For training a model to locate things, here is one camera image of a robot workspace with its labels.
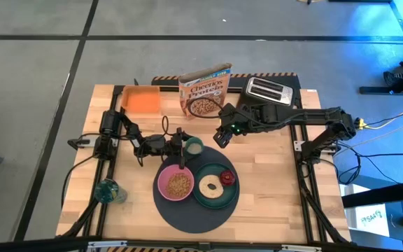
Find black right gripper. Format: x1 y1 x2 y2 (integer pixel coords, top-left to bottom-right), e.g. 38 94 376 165
212 101 257 149

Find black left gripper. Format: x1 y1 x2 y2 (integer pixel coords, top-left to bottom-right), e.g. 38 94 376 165
162 127 194 171

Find small green cup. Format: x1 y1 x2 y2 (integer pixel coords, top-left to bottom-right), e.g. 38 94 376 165
183 136 205 159

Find orange Cheerios cereal box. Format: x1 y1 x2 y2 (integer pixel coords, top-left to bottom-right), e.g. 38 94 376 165
178 62 233 121

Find brown cereal pieces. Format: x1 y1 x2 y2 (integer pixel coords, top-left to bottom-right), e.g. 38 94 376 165
165 171 192 198

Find pink bowl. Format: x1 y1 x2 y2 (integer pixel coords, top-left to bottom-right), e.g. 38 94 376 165
157 164 196 202

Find bagel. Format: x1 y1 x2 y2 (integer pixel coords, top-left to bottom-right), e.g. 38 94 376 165
198 174 225 200

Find black mat with hazard stripes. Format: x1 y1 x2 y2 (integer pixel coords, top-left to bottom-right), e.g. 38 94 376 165
151 71 301 92

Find dark green plate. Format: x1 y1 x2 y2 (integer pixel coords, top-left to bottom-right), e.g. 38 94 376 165
192 162 240 211

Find orange square plastic container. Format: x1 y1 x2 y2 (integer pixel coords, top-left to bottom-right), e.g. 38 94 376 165
121 85 162 114

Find silver two-slot toaster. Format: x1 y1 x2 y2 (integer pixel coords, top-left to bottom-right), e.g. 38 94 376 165
244 76 295 107

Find dark round placemat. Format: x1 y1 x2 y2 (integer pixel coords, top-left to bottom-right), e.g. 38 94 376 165
152 146 241 235

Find white box with handwriting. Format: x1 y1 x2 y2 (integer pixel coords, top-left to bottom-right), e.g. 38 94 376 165
347 204 390 238

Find black side table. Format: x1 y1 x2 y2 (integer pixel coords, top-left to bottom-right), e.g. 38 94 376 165
340 100 403 252

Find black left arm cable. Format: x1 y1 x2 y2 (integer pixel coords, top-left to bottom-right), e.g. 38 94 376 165
59 115 174 211

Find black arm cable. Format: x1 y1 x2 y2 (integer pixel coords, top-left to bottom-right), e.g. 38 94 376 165
59 115 174 211
186 97 230 120

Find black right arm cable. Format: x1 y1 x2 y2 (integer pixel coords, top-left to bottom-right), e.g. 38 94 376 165
186 97 230 120

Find black aluminium table frame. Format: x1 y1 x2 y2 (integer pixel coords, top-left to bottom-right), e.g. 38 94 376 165
56 83 355 252

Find black floor cable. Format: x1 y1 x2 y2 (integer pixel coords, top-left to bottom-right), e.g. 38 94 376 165
334 139 403 186

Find white cable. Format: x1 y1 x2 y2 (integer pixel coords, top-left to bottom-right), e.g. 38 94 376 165
332 111 403 157

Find yellow cable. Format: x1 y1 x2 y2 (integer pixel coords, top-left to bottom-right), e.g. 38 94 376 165
354 104 403 130

